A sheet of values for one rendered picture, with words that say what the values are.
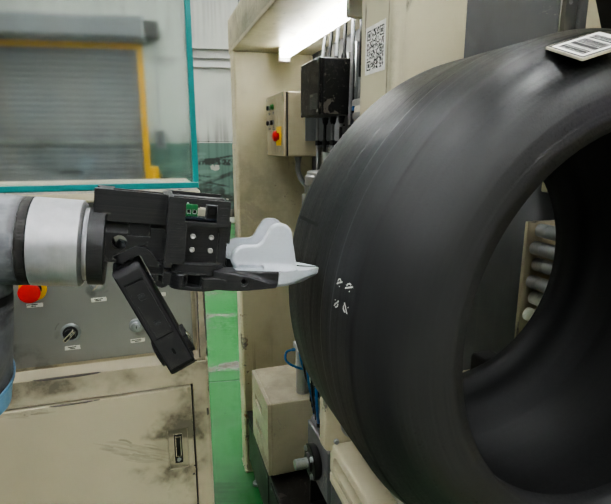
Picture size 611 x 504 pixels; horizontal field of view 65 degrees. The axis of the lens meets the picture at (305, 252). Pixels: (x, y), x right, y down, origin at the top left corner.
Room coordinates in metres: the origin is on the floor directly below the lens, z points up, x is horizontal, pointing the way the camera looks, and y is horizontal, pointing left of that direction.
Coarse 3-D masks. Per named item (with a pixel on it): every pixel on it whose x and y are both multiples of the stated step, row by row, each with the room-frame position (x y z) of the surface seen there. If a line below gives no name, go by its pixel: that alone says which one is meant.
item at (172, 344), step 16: (112, 272) 0.40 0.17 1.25; (128, 272) 0.40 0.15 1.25; (144, 272) 0.40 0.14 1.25; (128, 288) 0.40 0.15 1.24; (144, 288) 0.40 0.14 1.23; (144, 304) 0.40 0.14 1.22; (160, 304) 0.41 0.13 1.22; (144, 320) 0.40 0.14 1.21; (160, 320) 0.41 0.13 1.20; (160, 336) 0.40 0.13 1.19; (176, 336) 0.41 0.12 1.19; (160, 352) 0.41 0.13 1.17; (176, 352) 0.41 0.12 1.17; (192, 352) 0.43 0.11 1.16; (176, 368) 0.41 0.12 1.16
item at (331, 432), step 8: (320, 400) 0.74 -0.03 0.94; (320, 408) 0.74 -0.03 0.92; (328, 408) 0.72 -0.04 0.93; (320, 416) 0.74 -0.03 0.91; (328, 416) 0.72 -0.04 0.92; (320, 424) 0.74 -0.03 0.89; (328, 424) 0.72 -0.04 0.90; (336, 424) 0.72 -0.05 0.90; (320, 432) 0.73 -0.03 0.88; (328, 432) 0.72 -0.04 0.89; (336, 432) 0.72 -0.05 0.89; (344, 432) 0.72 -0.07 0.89; (320, 440) 0.73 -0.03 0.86; (328, 440) 0.72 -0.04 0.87; (336, 440) 0.72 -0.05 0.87; (344, 440) 0.73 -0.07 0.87; (328, 448) 0.72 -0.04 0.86
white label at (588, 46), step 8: (600, 32) 0.46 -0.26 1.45; (568, 40) 0.45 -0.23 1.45; (576, 40) 0.45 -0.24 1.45; (584, 40) 0.45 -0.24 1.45; (592, 40) 0.45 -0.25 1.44; (600, 40) 0.44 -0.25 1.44; (608, 40) 0.44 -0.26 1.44; (552, 48) 0.44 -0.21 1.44; (560, 48) 0.44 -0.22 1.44; (568, 48) 0.44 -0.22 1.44; (576, 48) 0.44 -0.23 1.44; (584, 48) 0.43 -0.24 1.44; (592, 48) 0.43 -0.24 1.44; (600, 48) 0.43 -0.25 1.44; (608, 48) 0.43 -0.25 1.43; (568, 56) 0.43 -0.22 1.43; (576, 56) 0.42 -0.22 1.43; (584, 56) 0.42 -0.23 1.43; (592, 56) 0.42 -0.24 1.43
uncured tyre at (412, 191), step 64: (448, 64) 0.59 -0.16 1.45; (512, 64) 0.45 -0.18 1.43; (576, 64) 0.44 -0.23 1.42; (384, 128) 0.51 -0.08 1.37; (448, 128) 0.42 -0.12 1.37; (512, 128) 0.40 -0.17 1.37; (576, 128) 0.42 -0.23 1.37; (320, 192) 0.55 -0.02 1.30; (384, 192) 0.42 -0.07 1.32; (448, 192) 0.39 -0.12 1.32; (512, 192) 0.40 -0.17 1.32; (576, 192) 0.77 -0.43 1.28; (320, 256) 0.49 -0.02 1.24; (384, 256) 0.40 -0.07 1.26; (448, 256) 0.38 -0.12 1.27; (576, 256) 0.77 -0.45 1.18; (320, 320) 0.46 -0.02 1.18; (384, 320) 0.39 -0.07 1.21; (448, 320) 0.38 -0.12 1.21; (576, 320) 0.77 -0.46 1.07; (320, 384) 0.51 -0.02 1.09; (384, 384) 0.39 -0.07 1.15; (448, 384) 0.38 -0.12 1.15; (512, 384) 0.74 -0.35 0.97; (576, 384) 0.71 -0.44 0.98; (384, 448) 0.40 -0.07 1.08; (448, 448) 0.39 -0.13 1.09; (512, 448) 0.64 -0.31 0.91; (576, 448) 0.61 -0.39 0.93
